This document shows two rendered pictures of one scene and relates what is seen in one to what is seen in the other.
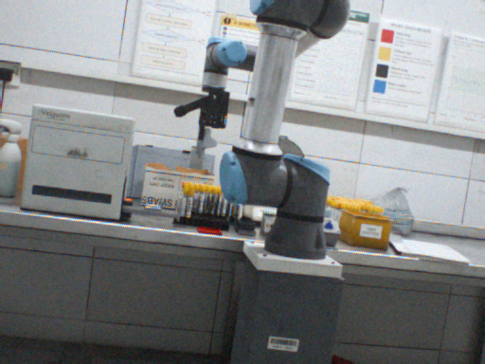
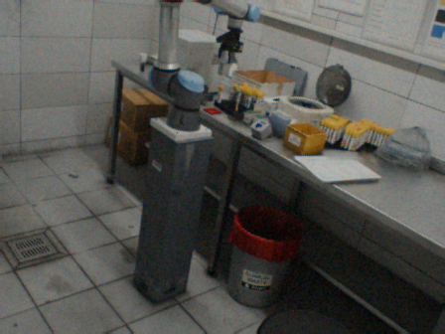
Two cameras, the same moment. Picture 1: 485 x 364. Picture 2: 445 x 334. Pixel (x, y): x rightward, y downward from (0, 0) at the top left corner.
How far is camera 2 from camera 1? 199 cm
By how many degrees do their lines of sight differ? 57
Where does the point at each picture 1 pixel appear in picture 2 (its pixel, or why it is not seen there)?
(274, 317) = (154, 150)
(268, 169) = (159, 76)
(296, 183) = (172, 85)
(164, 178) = (239, 80)
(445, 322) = not seen: outside the picture
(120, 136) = (185, 50)
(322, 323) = (169, 162)
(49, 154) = not seen: hidden behind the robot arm
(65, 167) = not seen: hidden behind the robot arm
